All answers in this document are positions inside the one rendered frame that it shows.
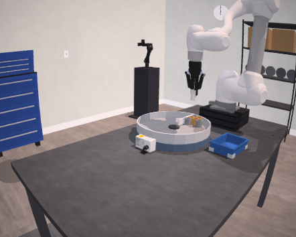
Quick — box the blue crate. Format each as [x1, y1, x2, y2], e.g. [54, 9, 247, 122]
[208, 133, 249, 159]

